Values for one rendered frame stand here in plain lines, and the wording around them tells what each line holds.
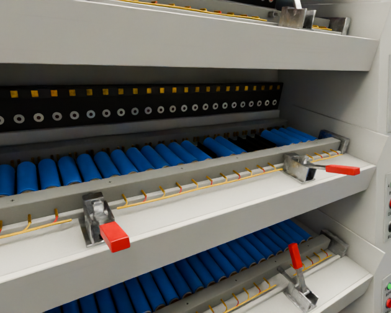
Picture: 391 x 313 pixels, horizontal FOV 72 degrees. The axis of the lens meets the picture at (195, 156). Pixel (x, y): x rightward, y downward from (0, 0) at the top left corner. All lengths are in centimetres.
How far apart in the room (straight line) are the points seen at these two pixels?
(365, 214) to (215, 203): 32
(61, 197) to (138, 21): 17
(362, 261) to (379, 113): 26
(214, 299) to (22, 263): 26
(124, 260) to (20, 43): 19
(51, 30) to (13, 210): 15
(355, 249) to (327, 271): 7
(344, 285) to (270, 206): 24
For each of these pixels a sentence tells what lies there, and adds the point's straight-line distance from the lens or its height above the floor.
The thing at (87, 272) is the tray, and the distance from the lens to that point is 26.
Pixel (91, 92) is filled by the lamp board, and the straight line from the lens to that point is 38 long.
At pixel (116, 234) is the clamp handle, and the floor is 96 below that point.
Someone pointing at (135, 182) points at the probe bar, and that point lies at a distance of 28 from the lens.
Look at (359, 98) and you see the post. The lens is 52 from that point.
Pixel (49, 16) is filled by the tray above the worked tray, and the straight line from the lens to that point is 24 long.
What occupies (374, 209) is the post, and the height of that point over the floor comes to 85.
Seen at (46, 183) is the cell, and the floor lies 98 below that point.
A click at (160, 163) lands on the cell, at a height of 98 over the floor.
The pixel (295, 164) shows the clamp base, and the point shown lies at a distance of 38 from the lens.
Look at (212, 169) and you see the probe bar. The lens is 32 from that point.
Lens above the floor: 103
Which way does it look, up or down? 9 degrees down
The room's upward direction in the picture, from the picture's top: 5 degrees counter-clockwise
